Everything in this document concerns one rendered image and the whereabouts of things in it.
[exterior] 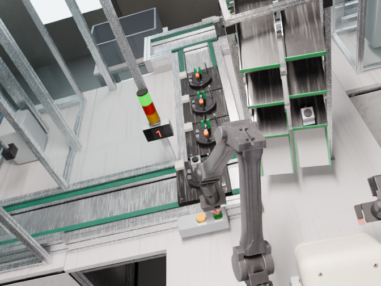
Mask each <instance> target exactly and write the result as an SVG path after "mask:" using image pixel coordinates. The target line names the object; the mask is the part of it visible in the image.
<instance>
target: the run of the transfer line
mask: <svg viewBox="0 0 381 286"><path fill-rule="evenodd" d="M275 23H276V29H279V28H281V24H280V20H278V21H275ZM218 46H221V50H222V53H224V52H228V51H230V49H229V45H228V41H227V36H226V35H224V36H220V37H218V39H217V34H216V31H215V27H214V23H213V19H209V20H206V21H203V22H199V23H195V24H191V25H188V26H185V27H181V28H177V29H174V30H170V31H167V32H163V33H159V34H157V35H153V36H149V37H145V45H144V63H145V65H146V68H147V71H148V73H151V72H154V71H157V70H161V69H165V68H169V67H172V58H176V57H178V58H179V59H180V58H184V61H185V64H186V61H188V60H191V59H194V58H199V57H202V56H206V55H209V53H210V52H209V50H212V49H214V47H218Z"/></svg>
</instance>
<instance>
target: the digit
mask: <svg viewBox="0 0 381 286"><path fill-rule="evenodd" d="M151 131H152V133H153V136H154V138H155V139H159V138H163V137H165V134H164V132H163V129H162V127H160V128H156V129H152V130H151Z"/></svg>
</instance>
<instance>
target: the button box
mask: <svg viewBox="0 0 381 286"><path fill-rule="evenodd" d="M221 211H222V213H223V215H222V217H221V218H214V217H213V213H212V212H210V211H207V212H198V213H193V214H188V215H185V216H180V217H177V228H178V232H179V234H180V235H181V237H182V238H184V237H189V236H193V235H198V234H202V233H208V232H213V231H216V230H222V229H227V228H229V227H230V224H229V220H228V214H227V211H226V208H225V207H221ZM199 213H204V214H205V216H206V220H205V221H203V222H198V221H197V219H196V217H197V215H198V214H199Z"/></svg>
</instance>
